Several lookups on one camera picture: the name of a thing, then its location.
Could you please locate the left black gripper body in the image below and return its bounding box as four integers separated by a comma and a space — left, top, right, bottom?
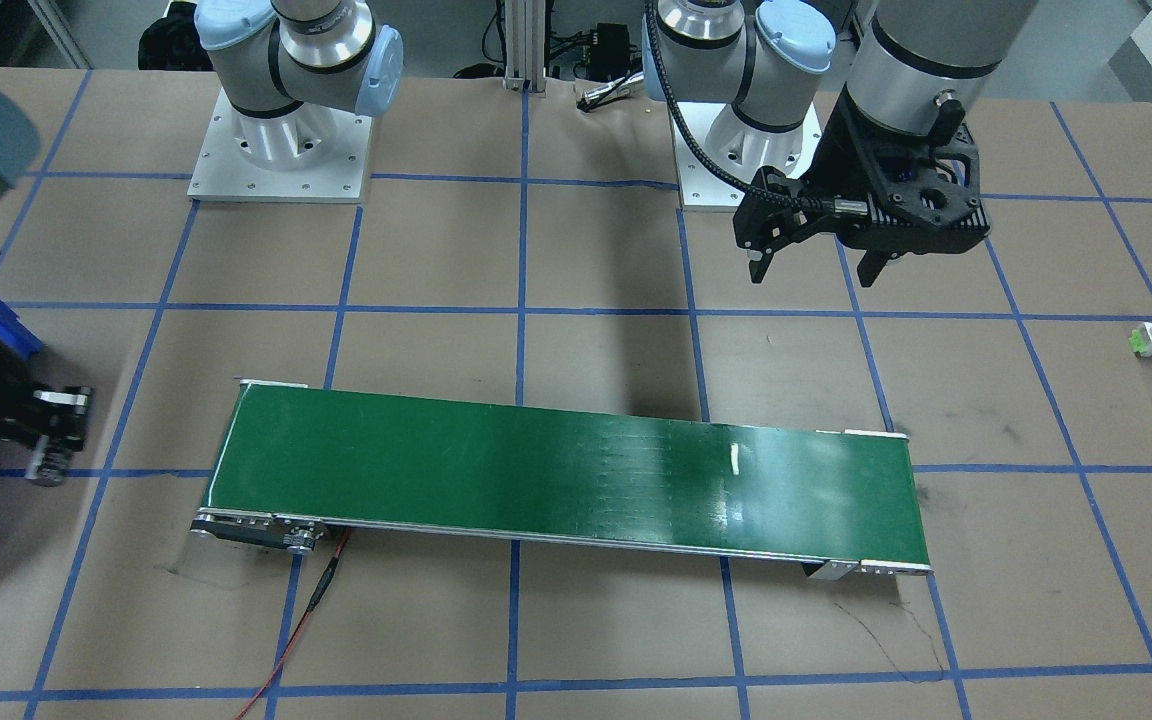
732, 91, 991, 262

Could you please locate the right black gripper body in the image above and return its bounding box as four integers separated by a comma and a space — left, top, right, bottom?
0, 340, 94, 482

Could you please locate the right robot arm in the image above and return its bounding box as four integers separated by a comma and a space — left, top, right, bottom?
0, 1, 404, 486

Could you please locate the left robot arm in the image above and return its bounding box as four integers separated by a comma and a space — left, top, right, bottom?
643, 1, 1036, 287

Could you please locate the green conveyor belt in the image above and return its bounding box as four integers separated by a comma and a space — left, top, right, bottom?
191, 381, 931, 579

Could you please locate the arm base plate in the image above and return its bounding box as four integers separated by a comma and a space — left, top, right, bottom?
668, 100, 827, 213
187, 92, 374, 204

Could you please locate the red black wire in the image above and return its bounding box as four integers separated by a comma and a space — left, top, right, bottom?
234, 530, 353, 720

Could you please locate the aluminium frame post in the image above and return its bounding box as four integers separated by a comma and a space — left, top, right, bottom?
502, 0, 550, 94

